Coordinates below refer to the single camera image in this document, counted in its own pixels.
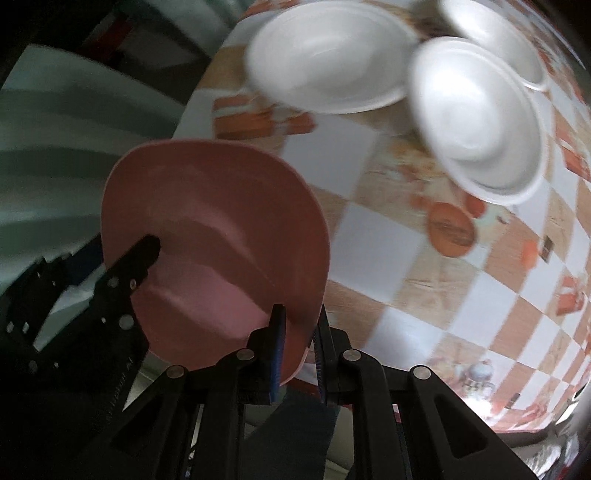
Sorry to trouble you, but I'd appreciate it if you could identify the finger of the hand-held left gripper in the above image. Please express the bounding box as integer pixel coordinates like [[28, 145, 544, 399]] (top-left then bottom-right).
[[4, 254, 75, 340], [93, 234, 161, 344]]

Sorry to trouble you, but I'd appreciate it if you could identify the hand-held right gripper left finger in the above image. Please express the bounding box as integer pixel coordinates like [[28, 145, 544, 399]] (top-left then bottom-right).
[[88, 305, 288, 480]]

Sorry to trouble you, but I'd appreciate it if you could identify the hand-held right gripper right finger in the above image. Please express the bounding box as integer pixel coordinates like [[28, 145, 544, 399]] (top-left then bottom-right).
[[313, 306, 532, 480]]

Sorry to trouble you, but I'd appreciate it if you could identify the pink plate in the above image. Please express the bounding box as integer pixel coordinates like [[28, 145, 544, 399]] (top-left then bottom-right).
[[100, 139, 331, 386]]

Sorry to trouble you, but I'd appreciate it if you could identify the white bowl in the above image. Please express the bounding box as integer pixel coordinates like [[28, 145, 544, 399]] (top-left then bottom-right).
[[438, 0, 553, 91], [409, 37, 551, 206], [247, 0, 419, 114]]

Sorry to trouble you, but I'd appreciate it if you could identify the person's left leg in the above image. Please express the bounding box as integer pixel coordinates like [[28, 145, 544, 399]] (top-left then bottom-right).
[[242, 387, 357, 480]]

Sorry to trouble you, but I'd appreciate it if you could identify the pale green curtain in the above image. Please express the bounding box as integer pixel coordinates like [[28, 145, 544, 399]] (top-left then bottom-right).
[[0, 44, 222, 301]]

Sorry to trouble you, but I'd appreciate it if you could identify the checkered printed tablecloth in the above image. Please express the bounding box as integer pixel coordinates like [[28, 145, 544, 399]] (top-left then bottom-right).
[[173, 0, 591, 433]]

